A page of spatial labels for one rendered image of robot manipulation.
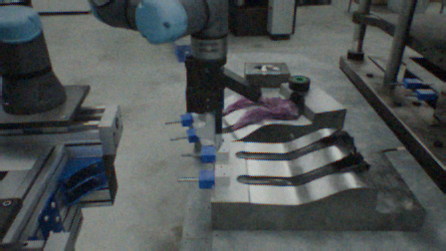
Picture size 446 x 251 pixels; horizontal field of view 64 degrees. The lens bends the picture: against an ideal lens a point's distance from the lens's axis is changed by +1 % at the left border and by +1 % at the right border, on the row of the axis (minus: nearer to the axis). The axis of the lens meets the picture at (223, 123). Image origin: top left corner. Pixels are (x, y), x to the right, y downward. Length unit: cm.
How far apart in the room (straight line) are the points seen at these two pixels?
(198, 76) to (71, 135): 41
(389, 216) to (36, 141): 89
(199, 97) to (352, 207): 44
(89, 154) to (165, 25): 53
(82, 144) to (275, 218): 54
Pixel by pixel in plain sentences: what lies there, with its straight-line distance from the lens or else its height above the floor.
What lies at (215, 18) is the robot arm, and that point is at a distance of 68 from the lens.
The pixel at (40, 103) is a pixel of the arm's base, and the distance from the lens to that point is 98.
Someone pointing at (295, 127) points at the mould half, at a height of 87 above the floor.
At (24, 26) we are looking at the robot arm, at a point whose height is 124.
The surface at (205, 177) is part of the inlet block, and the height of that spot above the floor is 90.
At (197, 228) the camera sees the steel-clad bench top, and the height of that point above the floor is 80.
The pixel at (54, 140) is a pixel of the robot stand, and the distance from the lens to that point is 101.
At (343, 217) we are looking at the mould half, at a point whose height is 84.
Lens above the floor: 144
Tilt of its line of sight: 29 degrees down
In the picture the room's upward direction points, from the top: straight up
